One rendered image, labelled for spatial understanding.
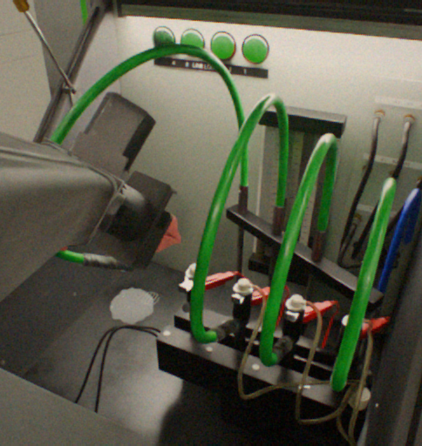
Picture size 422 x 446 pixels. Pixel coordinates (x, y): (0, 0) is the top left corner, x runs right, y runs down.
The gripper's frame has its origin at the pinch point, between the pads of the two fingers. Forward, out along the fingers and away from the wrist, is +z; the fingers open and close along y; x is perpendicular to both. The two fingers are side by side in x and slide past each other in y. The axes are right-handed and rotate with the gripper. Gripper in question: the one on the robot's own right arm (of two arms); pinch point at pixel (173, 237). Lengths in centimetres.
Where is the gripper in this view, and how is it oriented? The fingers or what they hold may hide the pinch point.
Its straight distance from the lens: 57.8
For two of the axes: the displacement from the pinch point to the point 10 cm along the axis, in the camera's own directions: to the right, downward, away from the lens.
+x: -7.5, -3.5, 5.6
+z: 4.7, 3.0, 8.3
